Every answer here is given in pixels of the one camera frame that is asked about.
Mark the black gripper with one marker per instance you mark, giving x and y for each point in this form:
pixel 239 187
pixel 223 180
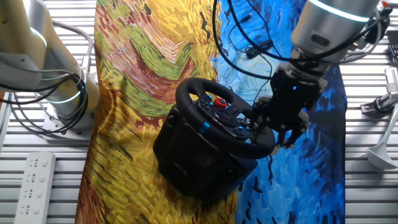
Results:
pixel 292 99

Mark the black racing steering wheel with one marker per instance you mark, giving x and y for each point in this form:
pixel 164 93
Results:
pixel 186 93

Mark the black steering wheel base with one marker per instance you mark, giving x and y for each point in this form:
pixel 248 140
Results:
pixel 192 168

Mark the white dome stand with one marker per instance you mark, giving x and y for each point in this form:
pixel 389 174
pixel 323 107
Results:
pixel 379 157

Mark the blue yellow painting print cloth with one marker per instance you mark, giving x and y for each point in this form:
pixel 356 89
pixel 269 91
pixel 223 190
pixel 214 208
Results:
pixel 130 62

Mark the white power strip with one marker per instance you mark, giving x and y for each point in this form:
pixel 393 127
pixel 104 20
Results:
pixel 34 186

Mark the silver clamp bracket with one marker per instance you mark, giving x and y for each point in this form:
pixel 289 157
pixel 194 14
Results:
pixel 381 102

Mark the silver ribbed camera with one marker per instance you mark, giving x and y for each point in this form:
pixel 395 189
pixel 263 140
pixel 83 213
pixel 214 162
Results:
pixel 392 79

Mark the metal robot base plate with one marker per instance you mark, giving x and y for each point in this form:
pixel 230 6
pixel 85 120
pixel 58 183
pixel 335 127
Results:
pixel 49 124

